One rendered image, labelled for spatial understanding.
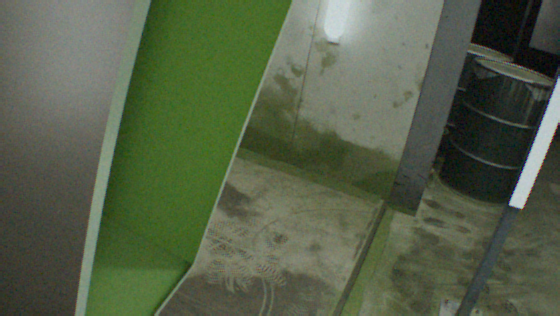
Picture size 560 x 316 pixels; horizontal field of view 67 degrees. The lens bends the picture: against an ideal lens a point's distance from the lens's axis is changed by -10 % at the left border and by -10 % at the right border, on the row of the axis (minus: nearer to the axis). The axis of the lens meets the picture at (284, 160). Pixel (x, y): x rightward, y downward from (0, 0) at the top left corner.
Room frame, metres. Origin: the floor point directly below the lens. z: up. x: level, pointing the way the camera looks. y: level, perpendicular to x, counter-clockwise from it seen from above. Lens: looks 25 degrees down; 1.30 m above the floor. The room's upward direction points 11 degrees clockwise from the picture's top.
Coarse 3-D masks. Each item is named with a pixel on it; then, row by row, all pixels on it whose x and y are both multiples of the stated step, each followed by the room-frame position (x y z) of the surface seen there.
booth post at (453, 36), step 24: (456, 0) 2.39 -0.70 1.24; (480, 0) 2.36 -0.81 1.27; (456, 24) 2.39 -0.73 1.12; (432, 48) 2.41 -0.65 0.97; (456, 48) 2.38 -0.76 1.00; (432, 72) 2.40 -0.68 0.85; (456, 72) 2.37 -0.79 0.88; (432, 96) 2.39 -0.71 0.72; (432, 120) 2.38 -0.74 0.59; (408, 144) 2.41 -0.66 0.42; (432, 144) 2.37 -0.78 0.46; (408, 168) 2.40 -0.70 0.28; (408, 192) 2.38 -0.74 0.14
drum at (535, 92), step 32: (480, 64) 2.90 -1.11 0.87; (512, 64) 3.23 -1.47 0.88; (480, 96) 2.83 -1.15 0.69; (512, 96) 2.70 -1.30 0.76; (544, 96) 2.71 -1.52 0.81; (480, 128) 2.77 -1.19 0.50; (512, 128) 2.69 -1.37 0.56; (448, 160) 2.94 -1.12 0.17; (480, 160) 2.72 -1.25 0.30; (512, 160) 2.69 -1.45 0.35; (480, 192) 2.70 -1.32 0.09
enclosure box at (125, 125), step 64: (0, 0) 0.42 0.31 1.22; (64, 0) 0.40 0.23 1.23; (128, 0) 0.39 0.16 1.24; (192, 0) 1.02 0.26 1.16; (256, 0) 0.99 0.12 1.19; (0, 64) 0.42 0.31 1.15; (64, 64) 0.40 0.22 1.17; (128, 64) 0.40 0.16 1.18; (192, 64) 1.02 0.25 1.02; (256, 64) 0.99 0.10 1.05; (0, 128) 0.42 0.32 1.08; (64, 128) 0.40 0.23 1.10; (128, 128) 1.05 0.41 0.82; (192, 128) 1.01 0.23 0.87; (0, 192) 0.42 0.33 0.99; (64, 192) 0.40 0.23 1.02; (128, 192) 1.05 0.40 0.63; (192, 192) 1.01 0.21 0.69; (0, 256) 0.43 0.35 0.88; (64, 256) 0.40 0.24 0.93; (128, 256) 0.95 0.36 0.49; (192, 256) 1.01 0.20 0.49
